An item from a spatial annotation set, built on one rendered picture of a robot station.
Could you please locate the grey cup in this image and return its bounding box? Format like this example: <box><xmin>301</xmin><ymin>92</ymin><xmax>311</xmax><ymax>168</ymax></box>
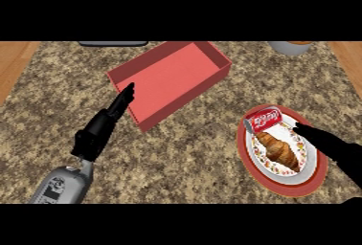
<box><xmin>268</xmin><ymin>41</ymin><xmax>314</xmax><ymax>56</ymax></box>

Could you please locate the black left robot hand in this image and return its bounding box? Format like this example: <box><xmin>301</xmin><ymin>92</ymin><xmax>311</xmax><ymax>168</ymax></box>
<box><xmin>70</xmin><ymin>81</ymin><xmax>138</xmax><ymax>163</ymax></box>

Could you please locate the red cardboard box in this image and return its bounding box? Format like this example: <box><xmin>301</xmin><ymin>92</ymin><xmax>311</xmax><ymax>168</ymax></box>
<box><xmin>107</xmin><ymin>41</ymin><xmax>234</xmax><ymax>133</ymax></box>

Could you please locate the white patterned plate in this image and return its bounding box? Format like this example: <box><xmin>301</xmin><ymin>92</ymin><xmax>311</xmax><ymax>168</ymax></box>
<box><xmin>244</xmin><ymin>112</ymin><xmax>320</xmax><ymax>186</ymax></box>

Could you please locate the red soda can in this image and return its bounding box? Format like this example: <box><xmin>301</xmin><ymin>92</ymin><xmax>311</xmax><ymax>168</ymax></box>
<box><xmin>244</xmin><ymin>107</ymin><xmax>284</xmax><ymax>134</ymax></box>

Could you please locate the dark grey flat object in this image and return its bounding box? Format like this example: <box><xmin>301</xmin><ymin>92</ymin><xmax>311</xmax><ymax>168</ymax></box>
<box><xmin>79</xmin><ymin>41</ymin><xmax>150</xmax><ymax>48</ymax></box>

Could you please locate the red round placemat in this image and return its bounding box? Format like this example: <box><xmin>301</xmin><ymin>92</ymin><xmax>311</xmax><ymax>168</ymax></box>
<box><xmin>237</xmin><ymin>104</ymin><xmax>330</xmax><ymax>197</ymax></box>

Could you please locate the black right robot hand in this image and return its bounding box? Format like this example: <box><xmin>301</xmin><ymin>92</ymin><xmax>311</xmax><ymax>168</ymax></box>
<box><xmin>292</xmin><ymin>122</ymin><xmax>362</xmax><ymax>205</ymax></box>

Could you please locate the brown croissant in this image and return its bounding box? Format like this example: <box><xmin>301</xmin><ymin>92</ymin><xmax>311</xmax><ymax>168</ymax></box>
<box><xmin>255</xmin><ymin>131</ymin><xmax>302</xmax><ymax>173</ymax></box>

